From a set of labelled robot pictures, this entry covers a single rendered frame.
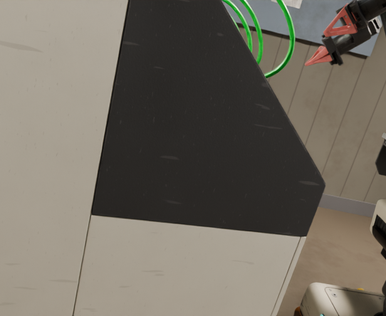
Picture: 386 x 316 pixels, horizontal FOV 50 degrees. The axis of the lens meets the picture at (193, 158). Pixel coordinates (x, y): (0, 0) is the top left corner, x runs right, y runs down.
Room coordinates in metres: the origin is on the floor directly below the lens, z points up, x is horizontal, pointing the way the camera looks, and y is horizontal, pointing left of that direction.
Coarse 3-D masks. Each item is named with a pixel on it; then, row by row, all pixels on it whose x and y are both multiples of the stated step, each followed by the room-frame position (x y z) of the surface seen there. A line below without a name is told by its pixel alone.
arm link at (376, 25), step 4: (340, 8) 1.36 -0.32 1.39; (336, 12) 1.38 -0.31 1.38; (340, 20) 1.38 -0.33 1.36; (344, 20) 1.36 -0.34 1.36; (372, 20) 1.39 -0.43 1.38; (376, 20) 1.40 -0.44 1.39; (344, 24) 1.37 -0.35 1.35; (368, 24) 1.39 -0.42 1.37; (372, 24) 1.39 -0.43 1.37; (376, 24) 1.41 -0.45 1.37; (380, 24) 1.42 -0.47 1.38; (372, 28) 1.39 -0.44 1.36; (376, 28) 1.39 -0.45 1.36; (372, 32) 1.39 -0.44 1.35
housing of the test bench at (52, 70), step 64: (0, 0) 0.79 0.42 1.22; (64, 0) 0.82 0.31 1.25; (128, 0) 0.86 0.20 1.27; (0, 64) 0.79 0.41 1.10; (64, 64) 0.83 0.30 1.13; (0, 128) 0.80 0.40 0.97; (64, 128) 0.83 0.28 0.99; (0, 192) 0.80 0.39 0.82; (64, 192) 0.84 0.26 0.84; (0, 256) 0.80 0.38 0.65; (64, 256) 0.85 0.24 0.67
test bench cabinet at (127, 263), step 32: (96, 224) 0.86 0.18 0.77; (128, 224) 0.89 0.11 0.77; (160, 224) 0.91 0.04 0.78; (96, 256) 0.87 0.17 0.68; (128, 256) 0.89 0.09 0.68; (160, 256) 0.92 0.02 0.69; (192, 256) 0.94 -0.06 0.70; (224, 256) 0.97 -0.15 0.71; (256, 256) 0.99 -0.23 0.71; (288, 256) 1.02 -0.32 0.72; (96, 288) 0.87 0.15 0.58; (128, 288) 0.90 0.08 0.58; (160, 288) 0.92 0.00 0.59; (192, 288) 0.95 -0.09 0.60; (224, 288) 0.97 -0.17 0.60; (256, 288) 1.00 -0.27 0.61
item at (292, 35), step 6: (276, 0) 1.20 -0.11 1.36; (282, 0) 1.20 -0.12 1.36; (282, 6) 1.20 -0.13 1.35; (288, 12) 1.20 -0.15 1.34; (288, 18) 1.19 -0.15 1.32; (288, 24) 1.19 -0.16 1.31; (294, 30) 1.19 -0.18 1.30; (294, 36) 1.19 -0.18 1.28; (294, 42) 1.19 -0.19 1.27; (288, 54) 1.19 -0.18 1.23; (288, 60) 1.19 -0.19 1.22; (282, 66) 1.19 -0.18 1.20; (270, 72) 1.20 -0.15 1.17; (276, 72) 1.19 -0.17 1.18
